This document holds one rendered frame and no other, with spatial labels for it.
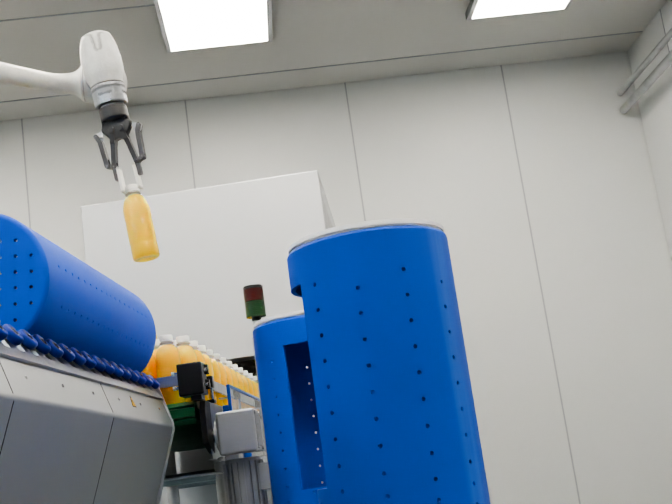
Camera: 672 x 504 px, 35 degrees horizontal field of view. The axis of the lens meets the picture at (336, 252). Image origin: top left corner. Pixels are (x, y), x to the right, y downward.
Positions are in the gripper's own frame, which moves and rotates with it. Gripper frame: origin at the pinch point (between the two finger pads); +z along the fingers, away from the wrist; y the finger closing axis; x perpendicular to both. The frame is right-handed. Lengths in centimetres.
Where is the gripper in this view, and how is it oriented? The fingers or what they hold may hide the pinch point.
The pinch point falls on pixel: (129, 178)
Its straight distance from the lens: 288.6
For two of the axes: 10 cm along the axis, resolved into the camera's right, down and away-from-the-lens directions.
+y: 9.6, -2.7, -0.8
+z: 2.5, 9.6, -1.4
